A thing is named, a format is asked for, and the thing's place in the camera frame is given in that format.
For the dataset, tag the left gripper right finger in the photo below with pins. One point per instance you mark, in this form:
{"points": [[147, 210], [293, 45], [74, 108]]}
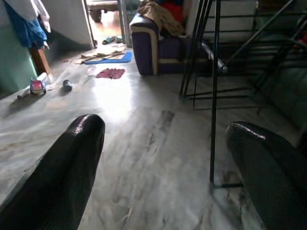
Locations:
{"points": [[275, 182]]}

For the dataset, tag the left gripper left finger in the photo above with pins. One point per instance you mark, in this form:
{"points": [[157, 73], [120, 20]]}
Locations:
{"points": [[52, 179]]}

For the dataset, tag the grey green sofa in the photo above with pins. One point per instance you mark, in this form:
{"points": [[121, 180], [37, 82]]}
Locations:
{"points": [[287, 95]]}

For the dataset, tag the pink white toy car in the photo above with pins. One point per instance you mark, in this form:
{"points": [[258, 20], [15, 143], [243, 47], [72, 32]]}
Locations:
{"points": [[38, 86]]}

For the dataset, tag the grey blue cup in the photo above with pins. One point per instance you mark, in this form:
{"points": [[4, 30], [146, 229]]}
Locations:
{"points": [[67, 85]]}

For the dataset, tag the black drying rack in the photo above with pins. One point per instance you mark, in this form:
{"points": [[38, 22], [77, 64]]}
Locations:
{"points": [[215, 83]]}

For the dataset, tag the brown wooden board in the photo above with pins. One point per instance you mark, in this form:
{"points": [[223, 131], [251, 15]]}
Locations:
{"points": [[42, 61]]}

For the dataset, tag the pink cloth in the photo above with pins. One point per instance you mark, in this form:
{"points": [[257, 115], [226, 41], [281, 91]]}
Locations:
{"points": [[110, 73]]}

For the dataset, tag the green panel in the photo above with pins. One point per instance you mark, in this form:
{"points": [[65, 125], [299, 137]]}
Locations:
{"points": [[14, 62]]}

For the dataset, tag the blue floor mat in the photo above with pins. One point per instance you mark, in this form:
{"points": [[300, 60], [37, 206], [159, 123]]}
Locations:
{"points": [[120, 59]]}

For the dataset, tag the green slipper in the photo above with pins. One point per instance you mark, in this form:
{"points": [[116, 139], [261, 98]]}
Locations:
{"points": [[108, 40], [119, 39]]}

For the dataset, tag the blue hanging garment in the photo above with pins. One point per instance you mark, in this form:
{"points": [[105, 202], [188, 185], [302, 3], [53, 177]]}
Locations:
{"points": [[26, 31]]}

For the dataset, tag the purple sofa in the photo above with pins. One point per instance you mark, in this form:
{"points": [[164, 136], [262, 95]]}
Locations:
{"points": [[144, 55]]}

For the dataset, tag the white hanging garment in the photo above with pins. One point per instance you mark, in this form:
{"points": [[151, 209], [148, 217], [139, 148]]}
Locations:
{"points": [[38, 9]]}

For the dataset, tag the tan garment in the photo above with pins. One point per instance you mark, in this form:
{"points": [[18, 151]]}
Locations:
{"points": [[163, 19]]}

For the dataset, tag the red garment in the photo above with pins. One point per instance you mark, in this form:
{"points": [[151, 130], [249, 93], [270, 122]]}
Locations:
{"points": [[173, 10]]}

